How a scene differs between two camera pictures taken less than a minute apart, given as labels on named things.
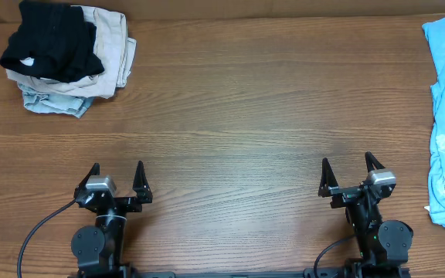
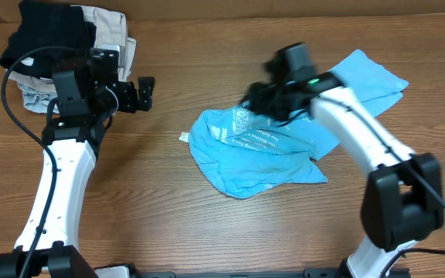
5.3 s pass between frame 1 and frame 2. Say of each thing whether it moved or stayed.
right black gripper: moved
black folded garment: stayed
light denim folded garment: stayed
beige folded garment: stayed
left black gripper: moved
